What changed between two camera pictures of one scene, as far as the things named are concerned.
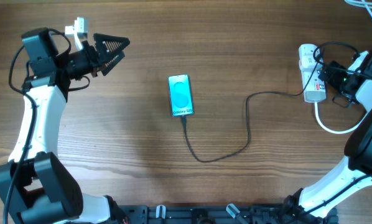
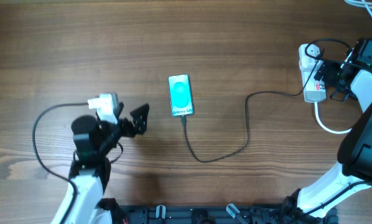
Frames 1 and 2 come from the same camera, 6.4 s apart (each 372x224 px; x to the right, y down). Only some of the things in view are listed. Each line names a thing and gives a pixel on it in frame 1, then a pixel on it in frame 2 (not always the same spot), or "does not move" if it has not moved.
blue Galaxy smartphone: [181, 102] does not move
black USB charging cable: [248, 116] does not move
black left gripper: [94, 56] to [139, 123]
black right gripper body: [338, 79] does not move
